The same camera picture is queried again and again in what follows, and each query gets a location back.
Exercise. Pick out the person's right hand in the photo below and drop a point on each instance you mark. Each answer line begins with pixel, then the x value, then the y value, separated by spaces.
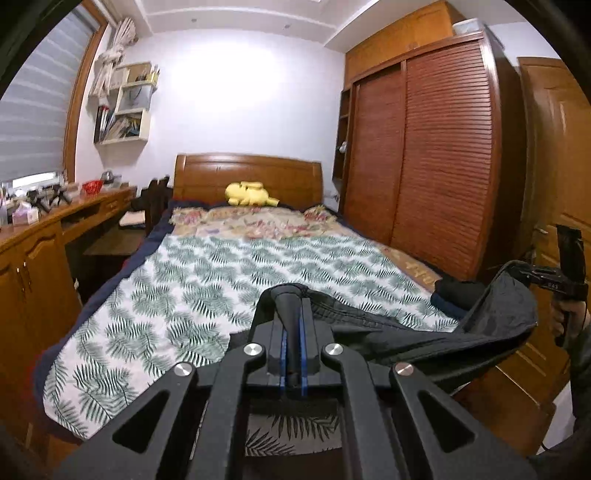
pixel 568 320

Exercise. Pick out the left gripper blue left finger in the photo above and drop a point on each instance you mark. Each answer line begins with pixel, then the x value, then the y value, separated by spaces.
pixel 283 360

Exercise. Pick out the yellow plush toy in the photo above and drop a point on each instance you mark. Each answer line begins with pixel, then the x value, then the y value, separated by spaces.
pixel 249 194

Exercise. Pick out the white wall shelf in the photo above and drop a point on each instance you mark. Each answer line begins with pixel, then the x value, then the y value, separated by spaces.
pixel 123 116

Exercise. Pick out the dark wooden chair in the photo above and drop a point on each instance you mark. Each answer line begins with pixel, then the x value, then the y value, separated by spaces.
pixel 145 211

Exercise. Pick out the floral pillow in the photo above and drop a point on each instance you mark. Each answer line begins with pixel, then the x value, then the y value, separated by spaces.
pixel 252 223

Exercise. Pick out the wooden door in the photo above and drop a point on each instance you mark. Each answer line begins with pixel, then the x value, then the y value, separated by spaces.
pixel 557 192

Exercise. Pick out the black jacket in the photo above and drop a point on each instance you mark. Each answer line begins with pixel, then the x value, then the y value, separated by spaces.
pixel 502 320

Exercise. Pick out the leaf print bed sheet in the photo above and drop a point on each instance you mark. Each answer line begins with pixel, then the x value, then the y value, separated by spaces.
pixel 183 299

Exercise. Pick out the red bowl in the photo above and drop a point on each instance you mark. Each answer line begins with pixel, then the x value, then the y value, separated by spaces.
pixel 92 187

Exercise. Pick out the wooden desk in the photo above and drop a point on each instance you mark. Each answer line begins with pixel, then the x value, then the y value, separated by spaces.
pixel 39 303

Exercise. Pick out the window blind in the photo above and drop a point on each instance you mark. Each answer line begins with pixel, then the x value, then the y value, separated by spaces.
pixel 35 105

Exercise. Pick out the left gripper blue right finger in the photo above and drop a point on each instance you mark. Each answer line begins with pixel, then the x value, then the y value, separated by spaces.
pixel 303 355

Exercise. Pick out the wooden louvered wardrobe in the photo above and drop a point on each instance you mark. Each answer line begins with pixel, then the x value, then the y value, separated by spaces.
pixel 431 152

